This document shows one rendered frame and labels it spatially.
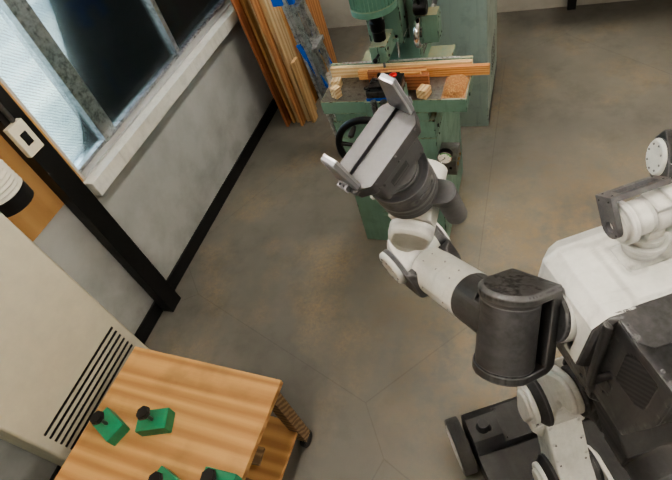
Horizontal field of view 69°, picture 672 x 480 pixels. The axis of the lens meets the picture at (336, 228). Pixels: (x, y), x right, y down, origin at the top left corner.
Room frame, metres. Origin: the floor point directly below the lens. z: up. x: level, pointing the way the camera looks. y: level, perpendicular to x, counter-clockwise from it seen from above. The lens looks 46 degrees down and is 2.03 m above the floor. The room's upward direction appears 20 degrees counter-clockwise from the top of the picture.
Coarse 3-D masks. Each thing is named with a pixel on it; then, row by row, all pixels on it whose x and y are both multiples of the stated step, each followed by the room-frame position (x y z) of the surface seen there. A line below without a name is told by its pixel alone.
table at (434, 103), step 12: (348, 84) 1.85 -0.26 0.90; (360, 84) 1.82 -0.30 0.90; (432, 84) 1.64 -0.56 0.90; (444, 84) 1.61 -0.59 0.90; (468, 84) 1.56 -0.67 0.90; (324, 96) 1.83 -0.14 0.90; (348, 96) 1.76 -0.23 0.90; (360, 96) 1.73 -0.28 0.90; (432, 96) 1.56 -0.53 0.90; (468, 96) 1.52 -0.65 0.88; (324, 108) 1.79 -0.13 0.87; (336, 108) 1.76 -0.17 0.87; (348, 108) 1.73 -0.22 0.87; (360, 108) 1.70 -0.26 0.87; (420, 108) 1.57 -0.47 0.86; (432, 108) 1.55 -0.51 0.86; (444, 108) 1.52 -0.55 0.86; (456, 108) 1.50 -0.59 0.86
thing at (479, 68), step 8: (456, 64) 1.66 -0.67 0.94; (464, 64) 1.64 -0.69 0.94; (472, 64) 1.62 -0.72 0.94; (480, 64) 1.60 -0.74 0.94; (488, 64) 1.58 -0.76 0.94; (360, 72) 1.85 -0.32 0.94; (432, 72) 1.69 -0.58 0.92; (440, 72) 1.67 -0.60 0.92; (448, 72) 1.66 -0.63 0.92; (456, 72) 1.64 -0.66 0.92; (464, 72) 1.62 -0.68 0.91; (472, 72) 1.61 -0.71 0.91; (480, 72) 1.59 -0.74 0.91; (488, 72) 1.57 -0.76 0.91
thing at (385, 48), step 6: (390, 30) 1.85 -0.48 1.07; (390, 36) 1.81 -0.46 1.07; (372, 42) 1.80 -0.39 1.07; (378, 42) 1.79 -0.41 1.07; (384, 42) 1.77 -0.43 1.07; (390, 42) 1.80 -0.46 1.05; (372, 48) 1.77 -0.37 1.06; (378, 48) 1.76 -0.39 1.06; (384, 48) 1.74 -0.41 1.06; (390, 48) 1.79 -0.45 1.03; (372, 54) 1.77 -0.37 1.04; (384, 54) 1.75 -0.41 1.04; (390, 54) 1.78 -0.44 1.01; (372, 60) 1.77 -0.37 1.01; (378, 60) 1.76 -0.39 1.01; (384, 60) 1.75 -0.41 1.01
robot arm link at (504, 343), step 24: (456, 288) 0.44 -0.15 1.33; (456, 312) 0.42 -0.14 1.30; (480, 312) 0.37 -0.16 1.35; (504, 312) 0.34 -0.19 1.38; (528, 312) 0.33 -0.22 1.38; (480, 336) 0.35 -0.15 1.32; (504, 336) 0.33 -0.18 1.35; (528, 336) 0.32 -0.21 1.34; (480, 360) 0.33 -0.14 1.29; (504, 360) 0.31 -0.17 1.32; (528, 360) 0.30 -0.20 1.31
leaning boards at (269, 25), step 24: (240, 0) 3.12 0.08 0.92; (264, 0) 3.07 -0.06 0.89; (312, 0) 3.57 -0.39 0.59; (264, 24) 3.05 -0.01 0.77; (288, 24) 3.27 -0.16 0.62; (264, 48) 3.11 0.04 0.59; (288, 48) 3.11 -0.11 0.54; (264, 72) 3.08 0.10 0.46; (288, 72) 3.06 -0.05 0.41; (288, 96) 3.07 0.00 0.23; (312, 96) 3.23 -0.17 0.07; (288, 120) 3.09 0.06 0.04; (312, 120) 3.01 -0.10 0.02
